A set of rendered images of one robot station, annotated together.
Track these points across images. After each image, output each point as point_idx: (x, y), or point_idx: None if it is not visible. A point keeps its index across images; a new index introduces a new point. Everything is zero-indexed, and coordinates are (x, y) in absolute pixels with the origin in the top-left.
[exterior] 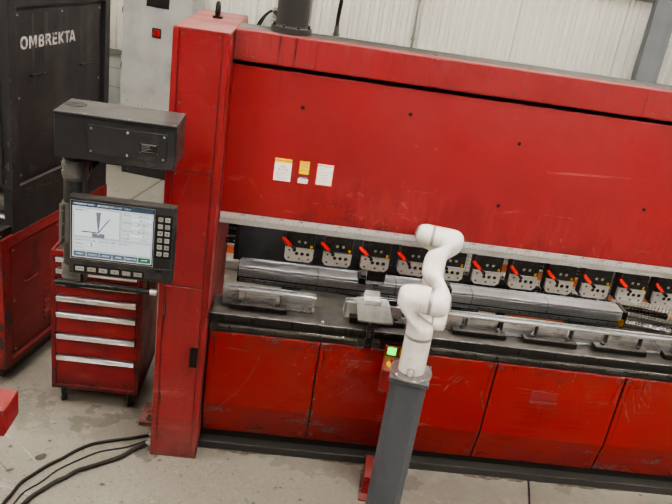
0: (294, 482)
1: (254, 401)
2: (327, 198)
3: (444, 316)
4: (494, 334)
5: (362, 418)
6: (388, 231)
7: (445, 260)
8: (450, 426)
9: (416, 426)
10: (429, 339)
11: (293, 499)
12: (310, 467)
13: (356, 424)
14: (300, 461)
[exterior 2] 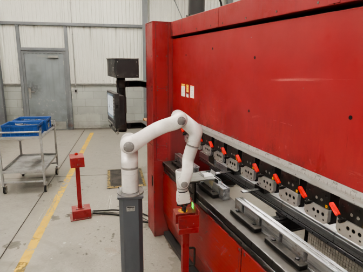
0: (161, 268)
1: (172, 218)
2: (193, 106)
3: (181, 176)
4: (248, 224)
5: (196, 253)
6: (209, 128)
7: (158, 126)
8: None
9: (122, 228)
10: (125, 168)
11: (147, 271)
12: (177, 270)
13: (196, 257)
14: (180, 265)
